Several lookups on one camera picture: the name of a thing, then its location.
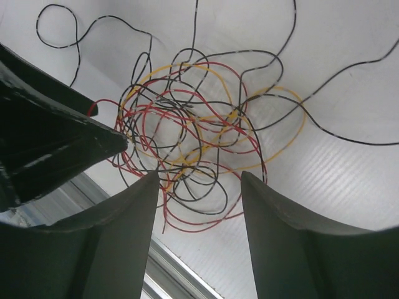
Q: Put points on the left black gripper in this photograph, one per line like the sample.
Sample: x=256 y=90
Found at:
x=49 y=133

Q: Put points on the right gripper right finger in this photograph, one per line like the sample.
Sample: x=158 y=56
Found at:
x=298 y=253

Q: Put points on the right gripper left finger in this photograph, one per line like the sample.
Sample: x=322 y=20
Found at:
x=81 y=246

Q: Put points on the aluminium mounting rail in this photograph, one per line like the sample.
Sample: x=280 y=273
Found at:
x=149 y=249

